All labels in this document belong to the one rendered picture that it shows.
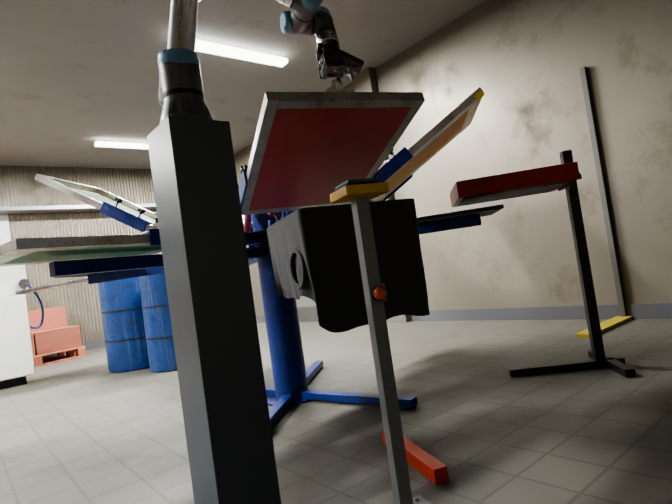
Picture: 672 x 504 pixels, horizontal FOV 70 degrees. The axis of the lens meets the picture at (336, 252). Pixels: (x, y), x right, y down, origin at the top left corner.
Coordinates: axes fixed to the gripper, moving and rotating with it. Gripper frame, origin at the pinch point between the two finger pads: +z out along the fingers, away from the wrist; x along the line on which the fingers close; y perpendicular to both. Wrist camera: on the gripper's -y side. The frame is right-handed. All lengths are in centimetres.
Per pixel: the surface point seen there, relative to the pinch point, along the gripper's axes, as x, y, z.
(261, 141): -19.2, 28.5, 5.9
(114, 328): -407, 114, -27
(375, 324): 4, 14, 81
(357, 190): 19, 16, 47
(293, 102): 1.6, 21.2, 5.1
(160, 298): -344, 67, -34
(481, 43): -175, -256, -199
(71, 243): -57, 96, 22
